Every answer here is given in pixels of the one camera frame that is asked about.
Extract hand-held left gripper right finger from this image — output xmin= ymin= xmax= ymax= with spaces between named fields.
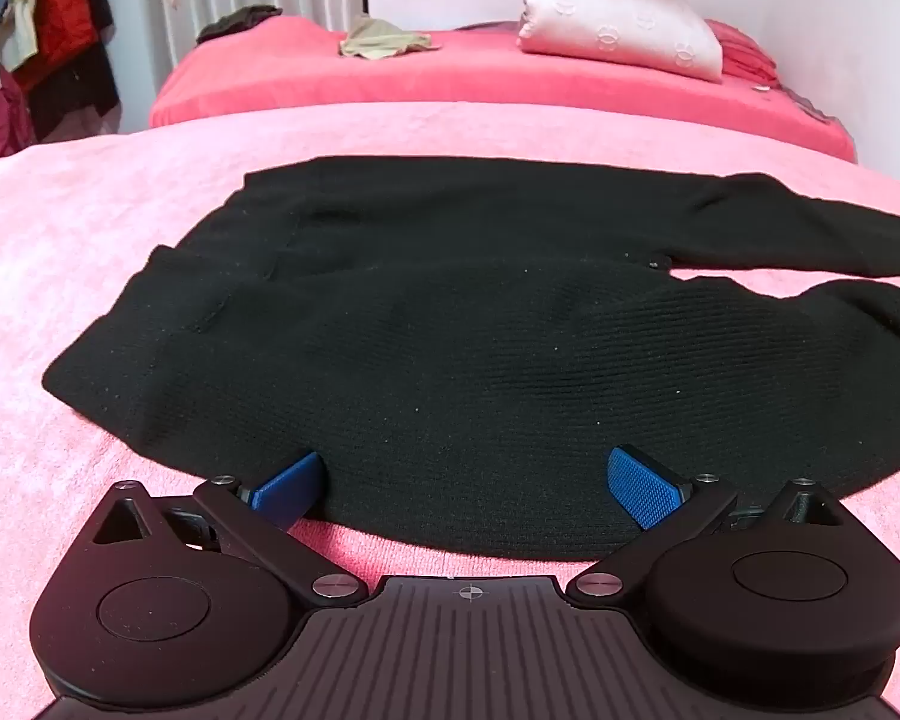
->
xmin=566 ymin=446 xmax=852 ymax=608

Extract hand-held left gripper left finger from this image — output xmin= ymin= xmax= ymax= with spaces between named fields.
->
xmin=88 ymin=450 xmax=365 ymax=608

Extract black knit pants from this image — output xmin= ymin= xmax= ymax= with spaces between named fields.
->
xmin=41 ymin=155 xmax=900 ymax=562

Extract light pink fleece blanket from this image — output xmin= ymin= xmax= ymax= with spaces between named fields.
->
xmin=0 ymin=100 xmax=900 ymax=698

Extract grey purple cloth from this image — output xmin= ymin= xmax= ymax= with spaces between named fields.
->
xmin=782 ymin=85 xmax=842 ymax=126

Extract folded red blanket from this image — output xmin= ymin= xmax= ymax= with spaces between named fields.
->
xmin=707 ymin=18 xmax=780 ymax=88

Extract bed with red-pink cover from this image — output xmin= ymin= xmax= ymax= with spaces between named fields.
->
xmin=148 ymin=13 xmax=858 ymax=163

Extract beige crumpled cloth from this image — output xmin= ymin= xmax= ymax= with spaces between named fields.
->
xmin=337 ymin=13 xmax=442 ymax=61

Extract folded pale pink quilt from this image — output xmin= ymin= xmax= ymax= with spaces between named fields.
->
xmin=516 ymin=0 xmax=724 ymax=83

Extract dark crumpled cloth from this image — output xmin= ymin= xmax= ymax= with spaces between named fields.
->
xmin=196 ymin=4 xmax=283 ymax=44

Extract hanging black coat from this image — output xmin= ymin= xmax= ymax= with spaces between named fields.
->
xmin=26 ymin=0 xmax=122 ymax=142

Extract hanging cream shirt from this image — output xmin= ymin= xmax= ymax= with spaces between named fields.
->
xmin=0 ymin=0 xmax=44 ymax=72

